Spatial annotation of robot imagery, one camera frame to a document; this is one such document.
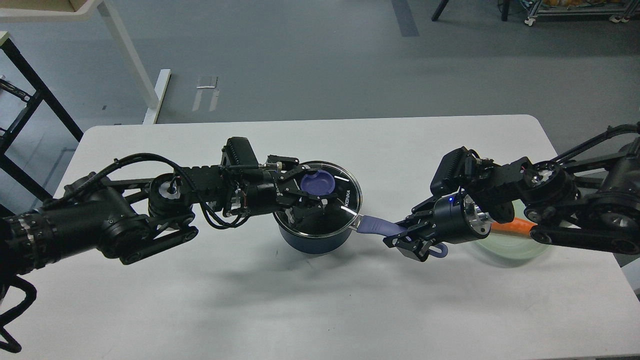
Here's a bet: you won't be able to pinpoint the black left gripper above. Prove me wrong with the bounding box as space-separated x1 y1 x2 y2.
235 154 332 231

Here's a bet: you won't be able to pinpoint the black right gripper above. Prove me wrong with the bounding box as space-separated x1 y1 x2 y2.
382 193 493 262

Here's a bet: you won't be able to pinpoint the glass lid purple knob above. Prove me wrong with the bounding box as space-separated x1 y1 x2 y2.
301 161 362 214

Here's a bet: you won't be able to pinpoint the blue saucepan with handle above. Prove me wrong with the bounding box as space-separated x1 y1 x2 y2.
273 205 449 259

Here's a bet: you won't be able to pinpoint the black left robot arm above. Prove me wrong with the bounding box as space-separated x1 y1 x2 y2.
1 137 339 353

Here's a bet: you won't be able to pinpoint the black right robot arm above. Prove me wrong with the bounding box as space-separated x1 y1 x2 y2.
383 124 640 262

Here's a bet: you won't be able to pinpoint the pale green glass plate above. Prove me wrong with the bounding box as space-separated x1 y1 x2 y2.
475 200 550 261

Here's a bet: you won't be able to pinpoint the orange toy carrot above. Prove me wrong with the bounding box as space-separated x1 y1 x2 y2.
491 218 537 239

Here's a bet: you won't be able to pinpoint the black stand legs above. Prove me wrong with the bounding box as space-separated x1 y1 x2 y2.
430 0 515 22

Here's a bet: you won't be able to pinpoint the black metal rack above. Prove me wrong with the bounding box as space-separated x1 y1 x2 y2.
0 30 83 201

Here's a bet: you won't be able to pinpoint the metal wheeled cart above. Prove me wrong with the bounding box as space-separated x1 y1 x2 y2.
521 0 639 27

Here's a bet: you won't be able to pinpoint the white table frame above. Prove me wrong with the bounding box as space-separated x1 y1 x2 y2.
0 0 172 125

